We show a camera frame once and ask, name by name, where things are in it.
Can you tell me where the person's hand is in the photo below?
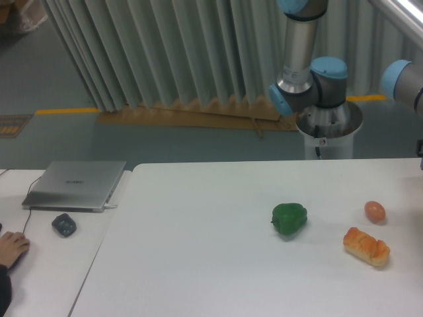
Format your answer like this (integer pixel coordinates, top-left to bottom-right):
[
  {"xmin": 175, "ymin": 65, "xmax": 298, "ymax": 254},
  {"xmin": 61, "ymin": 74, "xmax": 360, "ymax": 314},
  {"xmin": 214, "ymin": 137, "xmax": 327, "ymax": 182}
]
[{"xmin": 1, "ymin": 232, "xmax": 30, "ymax": 269}]

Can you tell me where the orange bread loaf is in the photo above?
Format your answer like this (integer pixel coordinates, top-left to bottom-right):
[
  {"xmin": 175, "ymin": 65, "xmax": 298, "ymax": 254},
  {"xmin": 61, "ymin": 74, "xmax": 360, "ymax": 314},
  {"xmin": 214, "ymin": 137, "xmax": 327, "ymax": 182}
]
[{"xmin": 343, "ymin": 227, "xmax": 390, "ymax": 267}]

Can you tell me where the black computer mouse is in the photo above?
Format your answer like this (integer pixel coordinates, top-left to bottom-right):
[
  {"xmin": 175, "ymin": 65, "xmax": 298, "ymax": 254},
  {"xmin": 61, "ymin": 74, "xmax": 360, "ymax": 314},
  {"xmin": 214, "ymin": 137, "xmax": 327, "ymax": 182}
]
[{"xmin": 9, "ymin": 252, "xmax": 27, "ymax": 271}]

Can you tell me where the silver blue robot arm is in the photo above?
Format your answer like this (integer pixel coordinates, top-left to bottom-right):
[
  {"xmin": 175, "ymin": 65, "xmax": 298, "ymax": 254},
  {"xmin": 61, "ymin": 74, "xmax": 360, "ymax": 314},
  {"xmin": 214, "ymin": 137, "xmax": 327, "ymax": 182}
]
[{"xmin": 269, "ymin": 1, "xmax": 422, "ymax": 139}]

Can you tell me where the black sleeved forearm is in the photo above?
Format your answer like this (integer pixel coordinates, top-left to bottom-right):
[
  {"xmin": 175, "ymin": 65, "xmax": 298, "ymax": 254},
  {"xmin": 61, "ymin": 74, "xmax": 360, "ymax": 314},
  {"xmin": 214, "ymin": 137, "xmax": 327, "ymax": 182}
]
[{"xmin": 0, "ymin": 265, "xmax": 12, "ymax": 317}]

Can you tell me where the small black puck device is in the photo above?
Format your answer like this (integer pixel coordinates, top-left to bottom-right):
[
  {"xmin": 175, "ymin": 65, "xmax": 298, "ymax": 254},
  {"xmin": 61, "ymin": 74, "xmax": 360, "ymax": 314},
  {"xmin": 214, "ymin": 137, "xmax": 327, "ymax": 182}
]
[{"xmin": 52, "ymin": 213, "xmax": 77, "ymax": 238}]

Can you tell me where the silver closed laptop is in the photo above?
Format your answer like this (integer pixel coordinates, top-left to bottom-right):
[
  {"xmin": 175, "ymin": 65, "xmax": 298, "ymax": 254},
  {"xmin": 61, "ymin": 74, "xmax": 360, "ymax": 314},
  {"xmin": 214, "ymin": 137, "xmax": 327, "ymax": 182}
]
[{"xmin": 22, "ymin": 160, "xmax": 126, "ymax": 212}]

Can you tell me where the grey pleated curtain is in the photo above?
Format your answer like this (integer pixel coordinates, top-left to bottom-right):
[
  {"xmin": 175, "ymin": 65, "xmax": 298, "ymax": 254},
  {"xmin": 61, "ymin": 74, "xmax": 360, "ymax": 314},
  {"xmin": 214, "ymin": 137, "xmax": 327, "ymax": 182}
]
[{"xmin": 43, "ymin": 1, "xmax": 422, "ymax": 112}]

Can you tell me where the green bell pepper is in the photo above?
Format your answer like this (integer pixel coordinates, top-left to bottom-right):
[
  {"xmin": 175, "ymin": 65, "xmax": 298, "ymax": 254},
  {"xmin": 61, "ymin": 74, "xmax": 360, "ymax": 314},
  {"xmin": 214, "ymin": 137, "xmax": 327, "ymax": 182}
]
[{"xmin": 271, "ymin": 203, "xmax": 307, "ymax": 236}]

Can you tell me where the flat brown cardboard sheet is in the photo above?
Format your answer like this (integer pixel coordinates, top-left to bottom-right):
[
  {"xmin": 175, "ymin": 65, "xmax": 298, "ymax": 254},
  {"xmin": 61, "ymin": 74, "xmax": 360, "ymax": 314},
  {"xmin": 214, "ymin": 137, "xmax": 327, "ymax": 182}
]
[{"xmin": 97, "ymin": 96, "xmax": 297, "ymax": 138}]

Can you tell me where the brown egg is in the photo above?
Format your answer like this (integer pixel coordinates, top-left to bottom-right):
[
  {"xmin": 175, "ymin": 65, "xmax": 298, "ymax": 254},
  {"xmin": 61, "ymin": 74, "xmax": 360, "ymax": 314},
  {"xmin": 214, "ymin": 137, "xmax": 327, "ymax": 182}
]
[{"xmin": 364, "ymin": 201, "xmax": 386, "ymax": 223}]

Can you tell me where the black laptop cable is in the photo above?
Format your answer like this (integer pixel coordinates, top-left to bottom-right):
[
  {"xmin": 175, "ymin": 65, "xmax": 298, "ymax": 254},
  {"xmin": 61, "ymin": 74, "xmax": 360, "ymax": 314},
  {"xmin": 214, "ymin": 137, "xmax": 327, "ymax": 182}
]
[{"xmin": 0, "ymin": 168, "xmax": 50, "ymax": 237}]

